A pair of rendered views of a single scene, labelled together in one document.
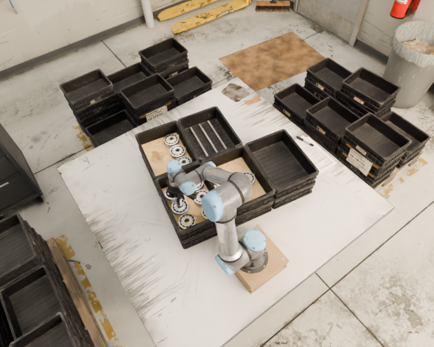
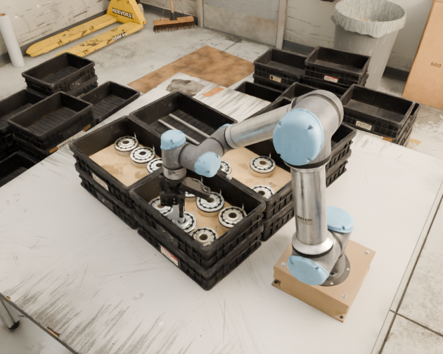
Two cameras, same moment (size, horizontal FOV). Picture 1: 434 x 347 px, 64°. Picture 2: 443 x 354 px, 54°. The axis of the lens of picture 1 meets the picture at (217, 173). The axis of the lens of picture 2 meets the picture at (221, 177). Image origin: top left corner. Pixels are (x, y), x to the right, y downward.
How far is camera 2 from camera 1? 81 cm
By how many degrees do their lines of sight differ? 20
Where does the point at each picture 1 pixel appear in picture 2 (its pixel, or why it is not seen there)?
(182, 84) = (95, 107)
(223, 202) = (319, 119)
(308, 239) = (376, 225)
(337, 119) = not seen: hidden behind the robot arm
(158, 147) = (107, 159)
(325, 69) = (271, 62)
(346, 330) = not seen: outside the picture
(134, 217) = (101, 271)
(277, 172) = not seen: hidden behind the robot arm
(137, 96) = (35, 126)
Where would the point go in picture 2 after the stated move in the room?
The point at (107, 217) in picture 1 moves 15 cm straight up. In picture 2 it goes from (50, 284) to (39, 258)
